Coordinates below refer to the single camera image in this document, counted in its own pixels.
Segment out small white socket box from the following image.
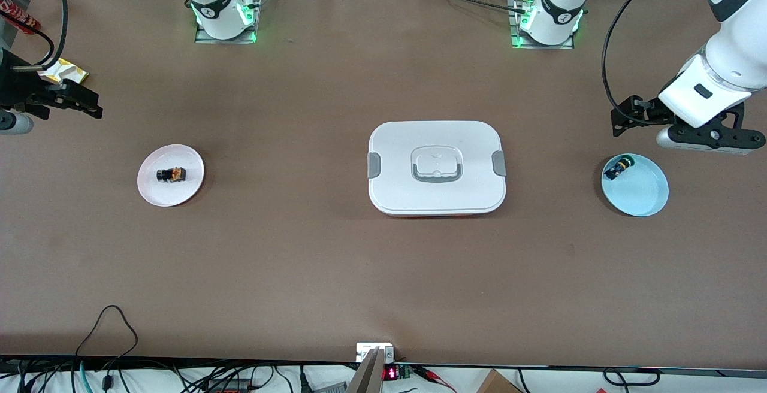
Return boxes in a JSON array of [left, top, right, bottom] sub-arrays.
[[355, 343, 395, 364]]

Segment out red clip wire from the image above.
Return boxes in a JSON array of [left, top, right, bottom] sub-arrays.
[[412, 365, 457, 391]]

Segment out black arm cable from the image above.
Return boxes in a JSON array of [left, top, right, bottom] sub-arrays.
[[602, 0, 682, 119], [0, 0, 68, 71]]

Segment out brown cardboard box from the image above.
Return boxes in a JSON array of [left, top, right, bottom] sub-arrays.
[[476, 369, 523, 393]]

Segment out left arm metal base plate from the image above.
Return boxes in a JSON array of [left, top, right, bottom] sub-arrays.
[[509, 0, 575, 51]]

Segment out black looped cable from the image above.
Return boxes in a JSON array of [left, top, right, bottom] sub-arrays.
[[74, 304, 139, 382]]

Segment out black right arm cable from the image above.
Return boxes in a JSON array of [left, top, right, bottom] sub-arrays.
[[0, 0, 68, 71]]

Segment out white lidded storage box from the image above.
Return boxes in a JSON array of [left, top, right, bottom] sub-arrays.
[[367, 120, 508, 218]]

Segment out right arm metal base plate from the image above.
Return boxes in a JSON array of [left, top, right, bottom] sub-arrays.
[[194, 0, 264, 45]]

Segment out yellow snack packet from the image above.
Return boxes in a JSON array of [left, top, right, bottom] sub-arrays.
[[37, 58, 90, 86]]

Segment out black coiled cable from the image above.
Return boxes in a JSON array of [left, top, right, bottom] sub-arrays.
[[602, 367, 661, 389]]

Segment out grey metal bar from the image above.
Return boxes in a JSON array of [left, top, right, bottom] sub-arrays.
[[345, 347, 385, 393]]

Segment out red drink can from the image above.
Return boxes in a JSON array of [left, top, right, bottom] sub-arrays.
[[0, 0, 42, 35]]

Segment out light blue round plate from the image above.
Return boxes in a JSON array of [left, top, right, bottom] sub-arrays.
[[601, 153, 669, 218]]

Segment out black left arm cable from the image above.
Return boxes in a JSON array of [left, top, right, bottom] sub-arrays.
[[602, 0, 682, 119]]

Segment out pink round plate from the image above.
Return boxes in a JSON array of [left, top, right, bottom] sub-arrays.
[[137, 144, 206, 208]]

